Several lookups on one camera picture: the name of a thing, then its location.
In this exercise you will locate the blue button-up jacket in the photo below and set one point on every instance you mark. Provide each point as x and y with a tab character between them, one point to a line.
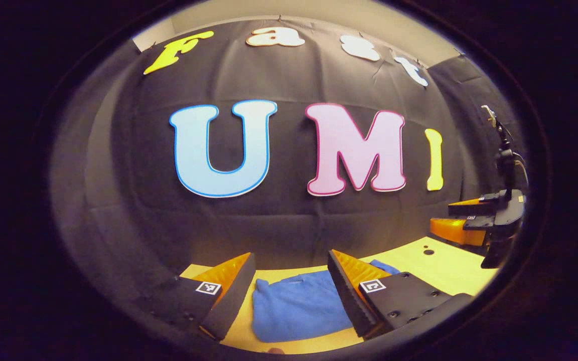
294	311

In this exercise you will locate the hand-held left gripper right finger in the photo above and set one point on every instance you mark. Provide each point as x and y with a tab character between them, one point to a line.
348	296

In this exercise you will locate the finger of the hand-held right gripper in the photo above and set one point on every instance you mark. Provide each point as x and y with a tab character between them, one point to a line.
457	230
474	208

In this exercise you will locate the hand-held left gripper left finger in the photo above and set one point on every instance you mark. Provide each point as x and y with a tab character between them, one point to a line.
234	296

